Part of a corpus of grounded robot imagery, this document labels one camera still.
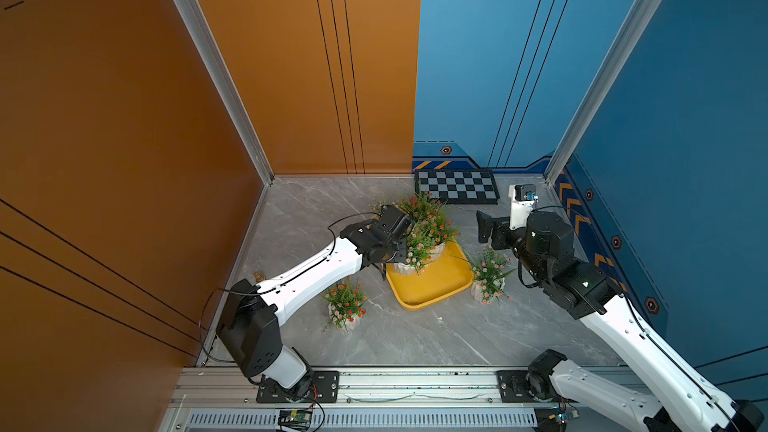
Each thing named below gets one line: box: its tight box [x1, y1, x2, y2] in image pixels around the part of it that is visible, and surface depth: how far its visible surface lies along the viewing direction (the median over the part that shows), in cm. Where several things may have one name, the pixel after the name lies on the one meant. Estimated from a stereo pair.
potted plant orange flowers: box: [394, 218, 448, 275], surface depth 77 cm
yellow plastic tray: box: [386, 241, 475, 311], surface depth 93 cm
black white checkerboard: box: [415, 169, 500, 204], surface depth 118 cm
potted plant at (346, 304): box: [322, 276, 368, 333], surface depth 75 cm
